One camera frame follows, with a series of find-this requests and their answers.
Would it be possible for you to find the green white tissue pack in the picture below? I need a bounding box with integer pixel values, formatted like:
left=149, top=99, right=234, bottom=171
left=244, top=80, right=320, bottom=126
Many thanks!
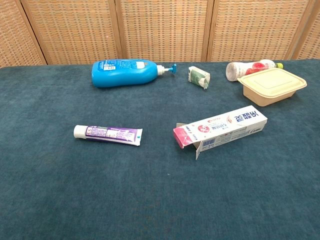
left=187, top=65, right=211, bottom=90

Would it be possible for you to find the purple white toothpaste tube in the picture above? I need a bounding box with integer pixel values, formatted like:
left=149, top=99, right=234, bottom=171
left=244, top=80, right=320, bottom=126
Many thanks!
left=73, top=124, right=144, bottom=147

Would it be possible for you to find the teal table cloth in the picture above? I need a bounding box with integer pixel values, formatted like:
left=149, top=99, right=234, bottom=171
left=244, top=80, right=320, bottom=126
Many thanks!
left=0, top=59, right=320, bottom=240

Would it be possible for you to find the white pink toothpaste box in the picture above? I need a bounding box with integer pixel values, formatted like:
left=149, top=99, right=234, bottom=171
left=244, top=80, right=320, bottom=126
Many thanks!
left=172, top=105, right=268, bottom=161

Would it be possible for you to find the woven rattan screen panel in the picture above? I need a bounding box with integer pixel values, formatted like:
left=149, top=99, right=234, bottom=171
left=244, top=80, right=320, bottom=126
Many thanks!
left=296, top=0, right=320, bottom=60
left=21, top=0, right=123, bottom=66
left=114, top=0, right=215, bottom=63
left=206, top=0, right=315, bottom=63
left=0, top=0, right=48, bottom=68

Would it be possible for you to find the beige lidded food container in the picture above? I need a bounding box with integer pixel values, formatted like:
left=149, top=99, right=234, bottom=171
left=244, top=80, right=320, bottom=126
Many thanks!
left=236, top=67, right=308, bottom=108

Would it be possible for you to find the clear bottle with red label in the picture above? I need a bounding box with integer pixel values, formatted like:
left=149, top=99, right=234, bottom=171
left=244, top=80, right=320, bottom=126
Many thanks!
left=225, top=59, right=284, bottom=82

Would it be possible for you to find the blue pump lotion bottle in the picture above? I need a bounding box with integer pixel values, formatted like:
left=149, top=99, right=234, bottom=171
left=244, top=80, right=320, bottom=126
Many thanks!
left=91, top=58, right=178, bottom=89

